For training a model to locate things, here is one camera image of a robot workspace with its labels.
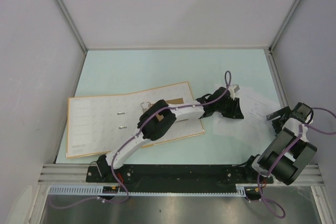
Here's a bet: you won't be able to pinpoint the yellow lever arch folder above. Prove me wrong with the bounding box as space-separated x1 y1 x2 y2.
66 82 194 158

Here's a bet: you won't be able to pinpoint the aluminium frame post left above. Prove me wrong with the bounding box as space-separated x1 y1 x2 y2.
39 0 89 51

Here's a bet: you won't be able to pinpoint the white printed paper sheets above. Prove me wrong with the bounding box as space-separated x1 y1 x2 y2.
213 87 280 142

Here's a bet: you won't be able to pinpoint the aluminium frame rail right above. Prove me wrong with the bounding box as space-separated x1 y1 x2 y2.
265 49 307 164

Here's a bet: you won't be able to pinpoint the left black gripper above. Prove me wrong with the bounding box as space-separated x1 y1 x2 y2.
213 96 243 119

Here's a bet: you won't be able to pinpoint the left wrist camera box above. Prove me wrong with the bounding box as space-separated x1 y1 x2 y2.
228 84 240 97

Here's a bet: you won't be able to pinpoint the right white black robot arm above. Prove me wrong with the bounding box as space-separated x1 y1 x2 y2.
242 102 317 185

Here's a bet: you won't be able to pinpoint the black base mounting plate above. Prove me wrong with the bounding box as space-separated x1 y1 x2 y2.
86 164 275 193

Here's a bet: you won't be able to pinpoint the aluminium frame post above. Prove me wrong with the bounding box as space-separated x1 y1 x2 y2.
268 0 303 53
39 0 89 51

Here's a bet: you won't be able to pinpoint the aluminium frame rail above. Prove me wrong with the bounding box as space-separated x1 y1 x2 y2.
38 164 324 186
265 49 307 164

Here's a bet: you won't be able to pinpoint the aluminium frame post right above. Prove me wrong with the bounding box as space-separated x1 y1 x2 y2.
268 0 303 53

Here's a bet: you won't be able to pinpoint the white slotted cable duct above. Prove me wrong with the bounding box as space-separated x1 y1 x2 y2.
48 185 258 198

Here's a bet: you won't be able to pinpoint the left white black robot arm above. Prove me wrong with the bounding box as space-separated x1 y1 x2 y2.
87 84 244 183

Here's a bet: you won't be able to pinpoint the aluminium frame rail front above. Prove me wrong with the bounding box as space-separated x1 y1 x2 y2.
38 164 324 186

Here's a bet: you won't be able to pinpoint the brown cardboard sheet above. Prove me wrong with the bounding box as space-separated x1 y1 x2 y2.
156 98 184 121

